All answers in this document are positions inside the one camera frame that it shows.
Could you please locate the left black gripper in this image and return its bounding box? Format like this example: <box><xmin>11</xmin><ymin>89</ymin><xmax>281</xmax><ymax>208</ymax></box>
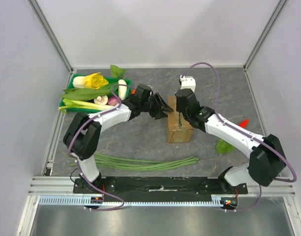
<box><xmin>141</xmin><ymin>92</ymin><xmax>173</xmax><ymax>120</ymax></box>

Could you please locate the brown cardboard express box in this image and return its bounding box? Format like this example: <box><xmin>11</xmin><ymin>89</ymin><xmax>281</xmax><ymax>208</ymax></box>
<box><xmin>167</xmin><ymin>96</ymin><xmax>193</xmax><ymax>143</ymax></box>

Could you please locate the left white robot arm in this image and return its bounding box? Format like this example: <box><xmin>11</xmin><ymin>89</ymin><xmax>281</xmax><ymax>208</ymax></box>
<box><xmin>63</xmin><ymin>84</ymin><xmax>173</xmax><ymax>193</ymax></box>

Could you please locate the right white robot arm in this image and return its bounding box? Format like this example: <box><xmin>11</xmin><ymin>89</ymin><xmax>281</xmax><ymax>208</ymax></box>
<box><xmin>175</xmin><ymin>88</ymin><xmax>286</xmax><ymax>194</ymax></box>

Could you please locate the white eggplant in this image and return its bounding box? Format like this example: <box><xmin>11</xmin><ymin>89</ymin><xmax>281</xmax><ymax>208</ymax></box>
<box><xmin>118</xmin><ymin>79</ymin><xmax>127</xmax><ymax>100</ymax></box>

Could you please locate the purple onion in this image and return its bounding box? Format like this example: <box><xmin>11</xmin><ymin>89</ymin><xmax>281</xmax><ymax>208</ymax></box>
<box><xmin>108</xmin><ymin>96</ymin><xmax>119</xmax><ymax>106</ymax></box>

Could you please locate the green leaf behind tray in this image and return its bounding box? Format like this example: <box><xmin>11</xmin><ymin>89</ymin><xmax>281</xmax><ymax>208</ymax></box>
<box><xmin>109</xmin><ymin>65</ymin><xmax>126</xmax><ymax>79</ymax></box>

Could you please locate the white mushroom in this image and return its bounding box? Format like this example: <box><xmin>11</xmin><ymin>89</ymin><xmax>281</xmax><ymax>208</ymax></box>
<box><xmin>94</xmin><ymin>95</ymin><xmax>109</xmax><ymax>105</ymax></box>

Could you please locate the green lettuce leaf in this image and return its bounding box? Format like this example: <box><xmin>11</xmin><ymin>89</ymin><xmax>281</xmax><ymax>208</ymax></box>
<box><xmin>216</xmin><ymin>139</ymin><xmax>235</xmax><ymax>154</ymax></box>

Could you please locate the green plastic tray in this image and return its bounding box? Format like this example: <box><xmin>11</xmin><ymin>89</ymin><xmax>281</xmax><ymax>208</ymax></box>
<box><xmin>59</xmin><ymin>72</ymin><xmax>132</xmax><ymax>114</ymax></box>

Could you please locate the yellow napa cabbage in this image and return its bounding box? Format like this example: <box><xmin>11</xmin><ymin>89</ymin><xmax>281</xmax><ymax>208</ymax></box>
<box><xmin>72</xmin><ymin>72</ymin><xmax>109</xmax><ymax>89</ymax></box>

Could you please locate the green long beans bunch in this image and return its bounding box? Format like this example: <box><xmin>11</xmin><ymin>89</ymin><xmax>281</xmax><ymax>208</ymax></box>
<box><xmin>66</xmin><ymin>152</ymin><xmax>200</xmax><ymax>172</ymax></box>

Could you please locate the green leafy vegetable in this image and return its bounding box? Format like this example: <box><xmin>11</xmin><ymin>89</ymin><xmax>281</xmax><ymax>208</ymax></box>
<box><xmin>60</xmin><ymin>82</ymin><xmax>118</xmax><ymax>101</ymax></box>

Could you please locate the green bok choy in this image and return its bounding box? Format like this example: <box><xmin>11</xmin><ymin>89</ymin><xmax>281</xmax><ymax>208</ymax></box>
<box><xmin>58</xmin><ymin>98</ymin><xmax>93</xmax><ymax>114</ymax></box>

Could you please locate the white leek stalk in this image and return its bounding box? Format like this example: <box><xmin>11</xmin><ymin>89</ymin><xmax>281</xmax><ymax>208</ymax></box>
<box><xmin>72</xmin><ymin>100</ymin><xmax>114</xmax><ymax>111</ymax></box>

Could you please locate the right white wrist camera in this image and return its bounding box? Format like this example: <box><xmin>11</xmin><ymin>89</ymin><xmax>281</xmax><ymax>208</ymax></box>
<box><xmin>179</xmin><ymin>76</ymin><xmax>196</xmax><ymax>92</ymax></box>

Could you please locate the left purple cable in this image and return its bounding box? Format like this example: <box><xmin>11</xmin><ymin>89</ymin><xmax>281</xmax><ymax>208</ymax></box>
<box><xmin>66</xmin><ymin>85</ymin><xmax>136</xmax><ymax>211</ymax></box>

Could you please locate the purple cable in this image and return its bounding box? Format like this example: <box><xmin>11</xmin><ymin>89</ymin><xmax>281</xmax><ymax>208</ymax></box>
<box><xmin>181</xmin><ymin>61</ymin><xmax>298</xmax><ymax>212</ymax></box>
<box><xmin>66</xmin><ymin>85</ymin><xmax>136</xmax><ymax>211</ymax></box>

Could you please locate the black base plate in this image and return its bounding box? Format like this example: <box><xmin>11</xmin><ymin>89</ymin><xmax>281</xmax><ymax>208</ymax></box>
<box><xmin>73</xmin><ymin>177</ymin><xmax>248</xmax><ymax>198</ymax></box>

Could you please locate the white slotted cable duct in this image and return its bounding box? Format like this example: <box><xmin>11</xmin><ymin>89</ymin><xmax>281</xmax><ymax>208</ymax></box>
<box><xmin>39</xmin><ymin>196</ymin><xmax>234</xmax><ymax>207</ymax></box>

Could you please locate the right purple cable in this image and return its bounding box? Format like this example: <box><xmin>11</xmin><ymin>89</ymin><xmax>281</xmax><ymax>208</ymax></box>
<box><xmin>181</xmin><ymin>61</ymin><xmax>298</xmax><ymax>212</ymax></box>

